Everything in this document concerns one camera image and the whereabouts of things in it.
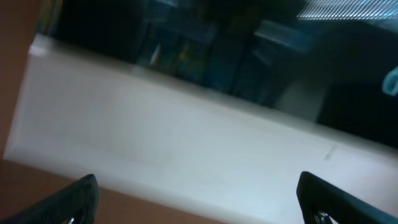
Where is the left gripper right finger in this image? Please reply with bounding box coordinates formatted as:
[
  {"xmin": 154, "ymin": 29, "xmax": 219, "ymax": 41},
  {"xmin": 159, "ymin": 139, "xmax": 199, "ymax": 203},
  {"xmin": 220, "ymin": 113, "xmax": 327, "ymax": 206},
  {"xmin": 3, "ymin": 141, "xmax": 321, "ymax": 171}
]
[{"xmin": 296, "ymin": 171, "xmax": 397, "ymax": 224}]

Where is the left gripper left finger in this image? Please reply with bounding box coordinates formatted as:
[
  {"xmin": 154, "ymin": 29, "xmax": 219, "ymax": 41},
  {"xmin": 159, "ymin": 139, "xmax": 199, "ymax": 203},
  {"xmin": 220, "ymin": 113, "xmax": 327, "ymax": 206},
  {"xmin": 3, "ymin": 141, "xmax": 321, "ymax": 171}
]
[{"xmin": 1, "ymin": 174, "xmax": 100, "ymax": 224}]

